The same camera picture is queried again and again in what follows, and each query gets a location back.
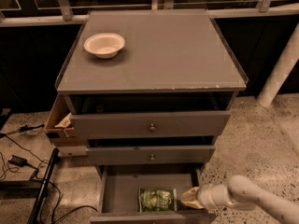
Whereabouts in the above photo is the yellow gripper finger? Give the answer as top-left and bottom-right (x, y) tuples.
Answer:
(180, 187), (199, 202)
(181, 201), (205, 209)

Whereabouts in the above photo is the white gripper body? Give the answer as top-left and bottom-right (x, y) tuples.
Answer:
(197, 184), (232, 209)

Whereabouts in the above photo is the green jalapeno chip bag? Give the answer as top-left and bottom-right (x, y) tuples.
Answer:
(138, 189), (177, 212)

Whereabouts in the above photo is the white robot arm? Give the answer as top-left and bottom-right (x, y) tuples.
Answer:
(180, 25), (299, 224)

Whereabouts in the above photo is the grey middle drawer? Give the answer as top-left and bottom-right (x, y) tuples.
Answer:
(86, 146), (215, 165)

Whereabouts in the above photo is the grey drawer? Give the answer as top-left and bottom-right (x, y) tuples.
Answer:
(86, 146), (215, 165)
(70, 111), (230, 139)
(90, 163), (216, 224)

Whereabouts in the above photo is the grey bottom drawer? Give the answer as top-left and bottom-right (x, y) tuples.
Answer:
(90, 163), (216, 224)

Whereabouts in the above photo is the grey top drawer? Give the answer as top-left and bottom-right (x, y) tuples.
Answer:
(70, 111), (230, 139)

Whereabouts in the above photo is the grey drawer cabinet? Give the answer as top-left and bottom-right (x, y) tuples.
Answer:
(54, 8), (249, 224)

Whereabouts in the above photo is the round metal middle knob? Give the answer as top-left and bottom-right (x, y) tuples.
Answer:
(149, 154), (155, 161)

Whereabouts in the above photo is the round metal knob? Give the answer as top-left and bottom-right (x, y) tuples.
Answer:
(149, 123), (156, 133)
(149, 154), (155, 161)

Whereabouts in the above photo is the round metal top knob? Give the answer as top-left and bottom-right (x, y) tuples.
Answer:
(149, 123), (156, 133)

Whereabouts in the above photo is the open cardboard box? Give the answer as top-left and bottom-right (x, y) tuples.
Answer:
(44, 95), (86, 156)

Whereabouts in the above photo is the black metal bar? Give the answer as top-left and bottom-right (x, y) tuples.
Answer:
(27, 147), (59, 224)

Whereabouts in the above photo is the white paper bowl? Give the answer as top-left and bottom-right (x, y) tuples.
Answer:
(83, 33), (125, 59)

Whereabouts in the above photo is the black power adapter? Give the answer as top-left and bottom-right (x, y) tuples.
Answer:
(8, 155), (27, 167)

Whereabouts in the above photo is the metal window railing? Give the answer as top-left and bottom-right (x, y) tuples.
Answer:
(0, 0), (299, 27)

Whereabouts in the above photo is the black floor cable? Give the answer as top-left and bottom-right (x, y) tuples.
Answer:
(0, 133), (99, 224)

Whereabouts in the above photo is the black plug with cable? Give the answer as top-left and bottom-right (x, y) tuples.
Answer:
(0, 124), (45, 139)

